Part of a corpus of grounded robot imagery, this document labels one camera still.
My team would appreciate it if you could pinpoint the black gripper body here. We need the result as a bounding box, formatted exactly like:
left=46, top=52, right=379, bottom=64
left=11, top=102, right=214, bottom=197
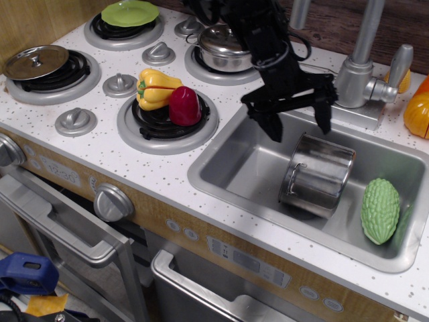
left=241, top=60, right=337, bottom=115

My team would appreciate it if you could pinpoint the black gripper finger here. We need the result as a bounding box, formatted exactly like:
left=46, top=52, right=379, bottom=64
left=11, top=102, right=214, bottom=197
left=251, top=113, right=283, bottom=142
left=313, top=99, right=332, bottom=134

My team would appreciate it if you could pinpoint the tall steel pot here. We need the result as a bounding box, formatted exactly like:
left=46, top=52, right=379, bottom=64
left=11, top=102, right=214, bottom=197
left=278, top=133, right=356, bottom=219

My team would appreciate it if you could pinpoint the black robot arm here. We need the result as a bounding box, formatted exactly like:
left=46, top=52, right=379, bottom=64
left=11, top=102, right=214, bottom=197
left=183, top=1, right=338, bottom=142

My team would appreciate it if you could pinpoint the silver sink basin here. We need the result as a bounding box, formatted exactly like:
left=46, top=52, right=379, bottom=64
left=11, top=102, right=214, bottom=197
left=188, top=107, right=428, bottom=273

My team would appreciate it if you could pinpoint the small lidded steel pot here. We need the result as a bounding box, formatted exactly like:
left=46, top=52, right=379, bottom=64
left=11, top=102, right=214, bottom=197
left=185, top=23, right=253, bottom=73

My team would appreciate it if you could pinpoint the steel pot lid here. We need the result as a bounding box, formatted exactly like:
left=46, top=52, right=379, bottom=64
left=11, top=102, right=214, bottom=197
left=3, top=45, right=69, bottom=81

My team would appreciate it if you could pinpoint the silver toy faucet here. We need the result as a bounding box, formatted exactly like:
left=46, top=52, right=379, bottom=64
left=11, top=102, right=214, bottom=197
left=288, top=0, right=414, bottom=131

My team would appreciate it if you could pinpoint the yellow corn toy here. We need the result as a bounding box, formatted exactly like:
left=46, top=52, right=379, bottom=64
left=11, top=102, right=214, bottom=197
left=397, top=69, right=411, bottom=94

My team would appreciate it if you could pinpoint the red bell pepper toy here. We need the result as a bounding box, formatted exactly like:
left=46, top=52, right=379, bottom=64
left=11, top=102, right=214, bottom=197
left=169, top=86, right=202, bottom=126

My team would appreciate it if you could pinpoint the orange pumpkin toy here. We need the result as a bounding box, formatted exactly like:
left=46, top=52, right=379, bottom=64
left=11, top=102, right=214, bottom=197
left=404, top=76, right=428, bottom=139

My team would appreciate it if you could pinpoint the grey stove knob back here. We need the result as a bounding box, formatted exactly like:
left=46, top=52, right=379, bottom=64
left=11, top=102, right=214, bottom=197
left=174, top=16, right=204, bottom=38

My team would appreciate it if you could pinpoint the grey stove knob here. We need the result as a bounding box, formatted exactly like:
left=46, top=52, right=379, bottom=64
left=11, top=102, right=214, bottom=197
left=174, top=16, right=204, bottom=38
left=141, top=42, right=176, bottom=66
left=103, top=73, right=137, bottom=98
left=55, top=107, right=97, bottom=137

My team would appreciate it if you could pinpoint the green bitter gourd toy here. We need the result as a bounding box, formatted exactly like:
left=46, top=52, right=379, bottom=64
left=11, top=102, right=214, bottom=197
left=361, top=178, right=400, bottom=245

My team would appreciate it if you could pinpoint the front right stove burner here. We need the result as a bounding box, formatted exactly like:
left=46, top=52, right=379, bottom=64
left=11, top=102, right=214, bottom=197
left=117, top=93, right=219, bottom=155

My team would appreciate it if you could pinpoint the yellow bell pepper toy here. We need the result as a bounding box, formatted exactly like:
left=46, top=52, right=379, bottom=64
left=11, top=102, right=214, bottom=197
left=136, top=68, right=183, bottom=111

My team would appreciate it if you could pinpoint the grey stove knob upper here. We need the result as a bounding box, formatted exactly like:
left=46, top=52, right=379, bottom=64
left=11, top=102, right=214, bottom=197
left=141, top=42, right=176, bottom=66

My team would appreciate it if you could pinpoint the grey stove knob middle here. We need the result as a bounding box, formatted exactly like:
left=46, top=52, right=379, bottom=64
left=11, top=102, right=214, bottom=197
left=103, top=73, right=137, bottom=98

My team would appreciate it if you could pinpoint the green plastic plate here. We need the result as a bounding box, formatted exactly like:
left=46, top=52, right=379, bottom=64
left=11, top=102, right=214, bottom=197
left=101, top=1, right=160, bottom=28

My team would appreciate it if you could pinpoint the silver oven dial right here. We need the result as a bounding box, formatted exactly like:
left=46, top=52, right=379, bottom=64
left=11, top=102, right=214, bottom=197
left=93, top=182, right=135, bottom=222

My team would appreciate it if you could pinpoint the silver oven dial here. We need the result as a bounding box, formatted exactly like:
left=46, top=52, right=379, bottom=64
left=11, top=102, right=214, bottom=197
left=93, top=182, right=135, bottom=222
left=0, top=133, right=26, bottom=167

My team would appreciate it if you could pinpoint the back left stove burner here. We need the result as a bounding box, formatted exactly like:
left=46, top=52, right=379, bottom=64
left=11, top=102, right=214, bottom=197
left=84, top=13, right=164, bottom=51

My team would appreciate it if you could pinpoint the silver dishwasher door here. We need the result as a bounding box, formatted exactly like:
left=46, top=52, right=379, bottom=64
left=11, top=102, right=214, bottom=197
left=150, top=241, right=322, bottom=322

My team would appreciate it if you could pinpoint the grey stove knob front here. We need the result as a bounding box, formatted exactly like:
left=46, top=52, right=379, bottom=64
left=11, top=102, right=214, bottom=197
left=55, top=107, right=97, bottom=137

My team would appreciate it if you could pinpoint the front left stove burner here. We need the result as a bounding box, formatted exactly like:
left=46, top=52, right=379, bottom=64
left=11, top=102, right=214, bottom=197
left=5, top=51, right=101, bottom=106

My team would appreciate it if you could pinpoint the silver oven door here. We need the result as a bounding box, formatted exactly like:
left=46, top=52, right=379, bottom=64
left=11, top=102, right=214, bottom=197
left=1, top=168, right=149, bottom=321

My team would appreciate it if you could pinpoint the silver oven dial left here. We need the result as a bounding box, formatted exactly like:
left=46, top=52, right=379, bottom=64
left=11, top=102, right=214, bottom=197
left=0, top=133, right=26, bottom=167

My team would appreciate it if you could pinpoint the blue clamp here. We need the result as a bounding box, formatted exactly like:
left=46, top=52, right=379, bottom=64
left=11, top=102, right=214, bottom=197
left=1, top=252, right=59, bottom=295

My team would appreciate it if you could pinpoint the yellow tape piece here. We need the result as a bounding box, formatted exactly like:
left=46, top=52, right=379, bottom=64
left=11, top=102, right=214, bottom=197
left=25, top=293, right=68, bottom=317

